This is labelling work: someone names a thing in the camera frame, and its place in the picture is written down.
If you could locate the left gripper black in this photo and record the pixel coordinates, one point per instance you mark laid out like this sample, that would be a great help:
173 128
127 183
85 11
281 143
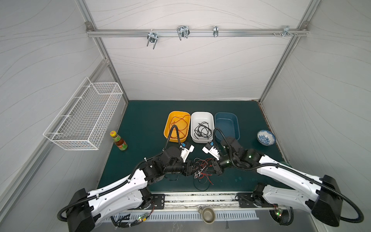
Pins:
188 166

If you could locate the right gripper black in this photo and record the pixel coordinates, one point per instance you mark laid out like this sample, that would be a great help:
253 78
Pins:
216 166

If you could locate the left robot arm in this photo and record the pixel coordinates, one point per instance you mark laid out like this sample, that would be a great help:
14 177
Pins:
88 210

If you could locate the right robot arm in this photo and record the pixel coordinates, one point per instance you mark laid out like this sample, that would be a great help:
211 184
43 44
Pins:
319 196

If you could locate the blue plastic tray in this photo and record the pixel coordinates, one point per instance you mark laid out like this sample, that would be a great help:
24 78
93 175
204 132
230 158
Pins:
228 124

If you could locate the blue white ceramic bowl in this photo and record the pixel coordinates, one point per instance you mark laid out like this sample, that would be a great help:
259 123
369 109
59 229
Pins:
266 137

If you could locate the white plastic tray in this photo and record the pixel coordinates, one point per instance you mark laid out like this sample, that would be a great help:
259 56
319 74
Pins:
202 127

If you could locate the yellow plastic tray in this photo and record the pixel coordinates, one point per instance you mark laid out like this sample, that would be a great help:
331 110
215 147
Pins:
182 121

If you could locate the sauce bottle yellow cap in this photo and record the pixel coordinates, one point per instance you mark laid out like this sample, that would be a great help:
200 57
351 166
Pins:
119 142

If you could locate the olive green cup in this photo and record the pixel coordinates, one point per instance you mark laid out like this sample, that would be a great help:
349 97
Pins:
207 214

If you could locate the left metal u-bolt clamp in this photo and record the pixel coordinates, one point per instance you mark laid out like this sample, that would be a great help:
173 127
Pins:
152 38

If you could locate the metal u-bolt clamp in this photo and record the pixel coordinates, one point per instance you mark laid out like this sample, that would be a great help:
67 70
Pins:
183 32
152 38

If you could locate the middle metal u-bolt clamp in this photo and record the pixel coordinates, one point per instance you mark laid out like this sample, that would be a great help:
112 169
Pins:
183 32

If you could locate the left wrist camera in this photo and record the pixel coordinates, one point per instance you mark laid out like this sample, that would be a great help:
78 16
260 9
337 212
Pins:
186 149

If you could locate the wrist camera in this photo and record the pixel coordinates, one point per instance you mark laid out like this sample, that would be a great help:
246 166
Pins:
209 148
186 149

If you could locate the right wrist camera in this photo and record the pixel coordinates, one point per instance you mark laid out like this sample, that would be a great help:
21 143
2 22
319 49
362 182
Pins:
209 148

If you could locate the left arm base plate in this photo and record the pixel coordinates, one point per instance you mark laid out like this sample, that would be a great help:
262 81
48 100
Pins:
156 202

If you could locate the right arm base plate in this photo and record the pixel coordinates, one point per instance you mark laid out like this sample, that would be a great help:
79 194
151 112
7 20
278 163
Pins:
245 200

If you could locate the white vented cable duct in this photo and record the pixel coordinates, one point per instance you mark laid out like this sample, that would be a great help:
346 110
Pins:
167 216

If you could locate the white wire basket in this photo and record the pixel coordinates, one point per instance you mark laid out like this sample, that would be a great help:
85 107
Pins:
84 119

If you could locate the small metal bracket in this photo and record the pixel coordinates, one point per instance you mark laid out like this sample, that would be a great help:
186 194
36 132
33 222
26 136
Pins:
215 31

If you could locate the horizontal metal rail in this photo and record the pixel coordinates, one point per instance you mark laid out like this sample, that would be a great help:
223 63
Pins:
193 33

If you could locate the right metal hook bracket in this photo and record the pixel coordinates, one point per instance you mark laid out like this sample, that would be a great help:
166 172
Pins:
285 33

